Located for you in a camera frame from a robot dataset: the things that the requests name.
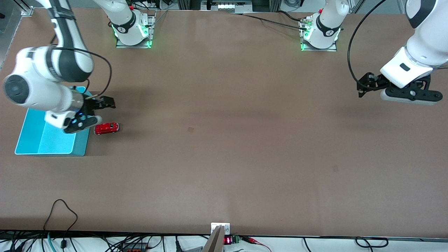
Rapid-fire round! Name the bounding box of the thin black looped cable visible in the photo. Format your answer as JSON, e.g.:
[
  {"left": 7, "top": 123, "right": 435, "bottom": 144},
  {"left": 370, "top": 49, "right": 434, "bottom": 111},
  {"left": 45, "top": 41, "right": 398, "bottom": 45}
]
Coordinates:
[{"left": 43, "top": 199, "right": 78, "bottom": 252}]

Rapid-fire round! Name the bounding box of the aluminium frame rail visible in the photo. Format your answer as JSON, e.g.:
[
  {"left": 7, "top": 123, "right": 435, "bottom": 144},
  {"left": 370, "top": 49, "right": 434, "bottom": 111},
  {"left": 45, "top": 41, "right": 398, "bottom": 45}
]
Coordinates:
[{"left": 177, "top": 0, "right": 280, "bottom": 11}]

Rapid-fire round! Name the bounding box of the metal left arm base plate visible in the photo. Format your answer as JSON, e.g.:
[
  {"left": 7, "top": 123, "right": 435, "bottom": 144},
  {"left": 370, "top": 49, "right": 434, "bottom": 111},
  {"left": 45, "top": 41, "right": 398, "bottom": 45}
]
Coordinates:
[{"left": 300, "top": 16, "right": 337, "bottom": 52}]

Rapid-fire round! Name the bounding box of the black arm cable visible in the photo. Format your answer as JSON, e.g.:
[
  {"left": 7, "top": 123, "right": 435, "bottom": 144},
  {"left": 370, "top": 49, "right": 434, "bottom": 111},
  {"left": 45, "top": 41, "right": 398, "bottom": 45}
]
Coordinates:
[
  {"left": 51, "top": 47, "right": 112, "bottom": 99},
  {"left": 347, "top": 0, "right": 387, "bottom": 88}
]

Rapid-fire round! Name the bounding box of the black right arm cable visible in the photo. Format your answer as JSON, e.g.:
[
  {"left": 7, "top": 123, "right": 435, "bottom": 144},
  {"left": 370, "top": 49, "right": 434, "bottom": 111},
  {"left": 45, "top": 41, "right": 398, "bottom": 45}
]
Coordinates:
[{"left": 51, "top": 47, "right": 112, "bottom": 99}]

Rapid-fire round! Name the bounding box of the black coiled cable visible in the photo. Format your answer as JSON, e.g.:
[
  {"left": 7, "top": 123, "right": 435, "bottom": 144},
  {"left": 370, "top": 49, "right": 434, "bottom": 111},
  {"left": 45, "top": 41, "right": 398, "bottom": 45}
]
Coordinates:
[{"left": 303, "top": 237, "right": 389, "bottom": 252}]

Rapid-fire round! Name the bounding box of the red beetle toy car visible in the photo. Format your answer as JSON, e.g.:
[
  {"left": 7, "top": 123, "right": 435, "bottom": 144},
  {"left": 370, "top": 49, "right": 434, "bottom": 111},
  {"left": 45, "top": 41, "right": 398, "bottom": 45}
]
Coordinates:
[{"left": 94, "top": 122, "right": 120, "bottom": 135}]

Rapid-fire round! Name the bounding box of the red clip lead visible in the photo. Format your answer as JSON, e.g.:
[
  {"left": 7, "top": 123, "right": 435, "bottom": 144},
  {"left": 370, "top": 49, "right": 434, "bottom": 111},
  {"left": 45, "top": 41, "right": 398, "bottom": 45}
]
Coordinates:
[{"left": 241, "top": 236, "right": 272, "bottom": 252}]

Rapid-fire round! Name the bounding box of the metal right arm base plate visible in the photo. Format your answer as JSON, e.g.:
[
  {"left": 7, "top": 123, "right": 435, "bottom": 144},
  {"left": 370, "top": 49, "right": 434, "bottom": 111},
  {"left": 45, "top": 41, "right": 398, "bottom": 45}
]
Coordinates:
[{"left": 115, "top": 10, "right": 156, "bottom": 49}]

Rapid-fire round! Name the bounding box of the blue plastic box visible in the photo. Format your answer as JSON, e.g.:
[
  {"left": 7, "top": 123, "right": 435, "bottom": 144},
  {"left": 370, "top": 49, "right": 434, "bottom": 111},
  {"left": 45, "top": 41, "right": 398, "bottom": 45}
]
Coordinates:
[{"left": 15, "top": 86, "right": 95, "bottom": 156}]

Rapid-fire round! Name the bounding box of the thick black table cable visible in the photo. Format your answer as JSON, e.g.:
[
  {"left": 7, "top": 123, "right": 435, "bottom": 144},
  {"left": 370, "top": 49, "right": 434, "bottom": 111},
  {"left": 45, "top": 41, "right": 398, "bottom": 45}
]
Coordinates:
[{"left": 227, "top": 13, "right": 308, "bottom": 31}]

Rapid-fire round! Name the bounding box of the dark power strip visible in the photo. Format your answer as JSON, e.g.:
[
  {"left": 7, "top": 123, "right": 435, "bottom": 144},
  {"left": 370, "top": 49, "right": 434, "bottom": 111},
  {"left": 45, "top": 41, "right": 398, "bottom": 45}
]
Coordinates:
[{"left": 121, "top": 243, "right": 147, "bottom": 252}]

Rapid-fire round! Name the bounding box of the short black plug cable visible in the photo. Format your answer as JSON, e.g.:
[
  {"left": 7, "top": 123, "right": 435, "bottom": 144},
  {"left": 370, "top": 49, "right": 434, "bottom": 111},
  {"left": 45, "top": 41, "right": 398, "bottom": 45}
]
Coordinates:
[{"left": 278, "top": 10, "right": 305, "bottom": 22}]

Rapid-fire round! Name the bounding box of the white lit device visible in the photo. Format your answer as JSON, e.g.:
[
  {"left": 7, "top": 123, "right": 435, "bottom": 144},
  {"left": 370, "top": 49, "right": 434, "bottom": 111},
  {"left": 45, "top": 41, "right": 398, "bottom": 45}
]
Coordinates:
[{"left": 217, "top": 2, "right": 252, "bottom": 11}]

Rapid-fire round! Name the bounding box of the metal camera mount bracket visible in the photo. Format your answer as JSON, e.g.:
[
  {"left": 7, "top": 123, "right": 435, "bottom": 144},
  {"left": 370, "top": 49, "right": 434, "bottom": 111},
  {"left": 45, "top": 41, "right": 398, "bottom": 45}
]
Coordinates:
[{"left": 202, "top": 223, "right": 231, "bottom": 252}]

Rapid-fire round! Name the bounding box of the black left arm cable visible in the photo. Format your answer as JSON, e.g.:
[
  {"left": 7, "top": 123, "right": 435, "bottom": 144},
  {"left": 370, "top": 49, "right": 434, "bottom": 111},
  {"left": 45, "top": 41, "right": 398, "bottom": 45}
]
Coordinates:
[{"left": 347, "top": 0, "right": 387, "bottom": 88}]

